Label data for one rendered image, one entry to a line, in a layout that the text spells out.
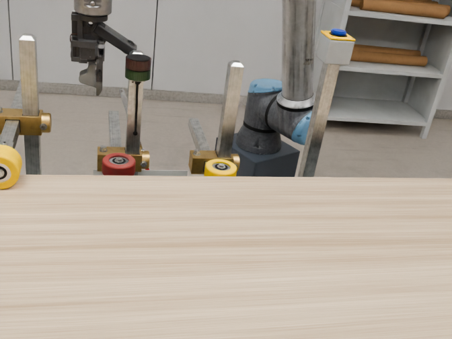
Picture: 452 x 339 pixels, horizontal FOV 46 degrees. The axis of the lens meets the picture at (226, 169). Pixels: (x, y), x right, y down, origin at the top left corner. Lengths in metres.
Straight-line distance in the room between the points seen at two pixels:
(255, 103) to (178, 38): 2.03
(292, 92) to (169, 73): 2.29
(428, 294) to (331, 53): 0.65
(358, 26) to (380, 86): 0.55
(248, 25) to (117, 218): 3.10
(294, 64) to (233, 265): 1.00
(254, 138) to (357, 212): 0.93
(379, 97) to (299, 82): 2.73
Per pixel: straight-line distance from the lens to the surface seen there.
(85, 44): 1.38
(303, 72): 1.87
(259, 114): 2.07
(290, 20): 1.80
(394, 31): 4.44
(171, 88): 4.15
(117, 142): 1.50
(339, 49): 1.42
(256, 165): 2.06
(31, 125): 1.39
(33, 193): 1.20
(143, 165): 1.43
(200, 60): 4.10
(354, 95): 4.49
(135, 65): 1.27
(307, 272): 1.04
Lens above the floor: 1.52
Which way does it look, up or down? 28 degrees down
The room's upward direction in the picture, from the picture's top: 8 degrees clockwise
